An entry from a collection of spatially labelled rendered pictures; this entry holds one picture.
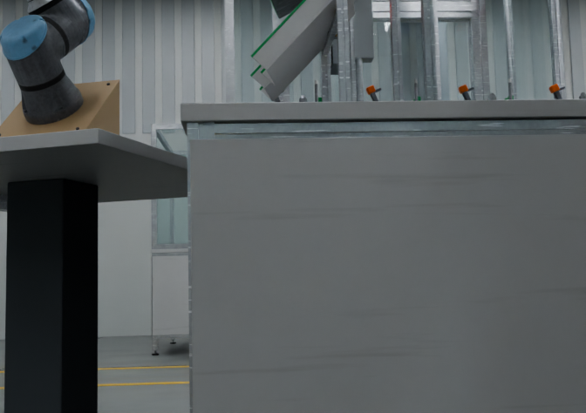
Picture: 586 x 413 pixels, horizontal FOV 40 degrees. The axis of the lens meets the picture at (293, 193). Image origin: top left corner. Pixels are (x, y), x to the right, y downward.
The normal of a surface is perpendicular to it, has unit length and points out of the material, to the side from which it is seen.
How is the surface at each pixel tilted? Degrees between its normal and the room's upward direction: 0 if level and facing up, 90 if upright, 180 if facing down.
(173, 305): 90
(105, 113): 90
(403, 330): 90
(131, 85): 90
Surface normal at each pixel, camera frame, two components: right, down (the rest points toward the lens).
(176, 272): 0.04, -0.11
